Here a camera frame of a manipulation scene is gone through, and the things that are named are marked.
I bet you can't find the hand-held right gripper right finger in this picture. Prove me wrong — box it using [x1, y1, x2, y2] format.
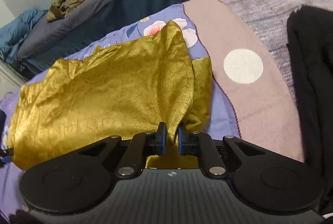
[178, 124, 266, 177]

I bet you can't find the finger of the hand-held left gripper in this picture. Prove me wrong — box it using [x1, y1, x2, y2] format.
[0, 147, 14, 161]

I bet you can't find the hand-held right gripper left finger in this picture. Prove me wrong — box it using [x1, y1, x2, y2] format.
[78, 121, 167, 178]

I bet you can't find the golden satin garment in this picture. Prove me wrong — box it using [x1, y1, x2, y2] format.
[6, 20, 213, 170]

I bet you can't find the purple floral blanket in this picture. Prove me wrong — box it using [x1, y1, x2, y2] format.
[0, 3, 242, 217]

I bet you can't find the pink blanket with white dots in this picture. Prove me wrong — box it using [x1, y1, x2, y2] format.
[182, 0, 305, 162]

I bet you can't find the blue quilt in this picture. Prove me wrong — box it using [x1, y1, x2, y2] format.
[0, 9, 49, 65]

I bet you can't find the bed with dark blue sheet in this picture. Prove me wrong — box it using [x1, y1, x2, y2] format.
[15, 0, 195, 77]

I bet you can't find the grey bed pad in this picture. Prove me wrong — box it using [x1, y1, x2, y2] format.
[16, 0, 136, 61]

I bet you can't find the black garment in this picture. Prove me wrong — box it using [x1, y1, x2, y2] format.
[286, 5, 333, 217]

